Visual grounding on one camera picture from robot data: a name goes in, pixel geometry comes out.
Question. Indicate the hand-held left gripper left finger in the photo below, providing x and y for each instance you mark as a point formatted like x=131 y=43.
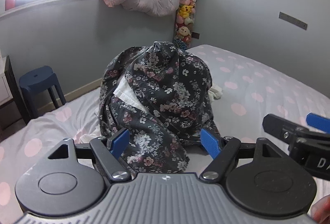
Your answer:
x=121 y=140

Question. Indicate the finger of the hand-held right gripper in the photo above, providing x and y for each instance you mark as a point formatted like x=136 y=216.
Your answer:
x=275 y=126
x=318 y=122

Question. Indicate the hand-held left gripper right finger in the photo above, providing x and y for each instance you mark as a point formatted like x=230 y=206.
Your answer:
x=208 y=142

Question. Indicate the dark floral pants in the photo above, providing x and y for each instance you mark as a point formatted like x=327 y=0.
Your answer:
x=165 y=90

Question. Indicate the bed with pink dotted sheet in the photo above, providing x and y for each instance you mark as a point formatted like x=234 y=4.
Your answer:
x=257 y=79

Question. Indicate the small white cloth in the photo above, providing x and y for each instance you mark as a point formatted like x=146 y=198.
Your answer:
x=215 y=91

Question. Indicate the blue plastic stool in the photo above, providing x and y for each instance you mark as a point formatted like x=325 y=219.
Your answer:
x=36 y=77

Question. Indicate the dark side table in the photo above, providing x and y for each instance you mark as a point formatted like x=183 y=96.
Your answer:
x=14 y=90

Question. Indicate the white drawer cabinet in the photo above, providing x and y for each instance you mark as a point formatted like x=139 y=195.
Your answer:
x=4 y=85

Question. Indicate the clear tube of plush toys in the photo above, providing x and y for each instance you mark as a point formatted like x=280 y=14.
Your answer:
x=186 y=10

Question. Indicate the grey wall plate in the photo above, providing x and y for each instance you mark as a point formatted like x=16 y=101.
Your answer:
x=292 y=20

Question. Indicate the small wall socket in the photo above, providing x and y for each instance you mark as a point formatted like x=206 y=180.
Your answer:
x=196 y=35

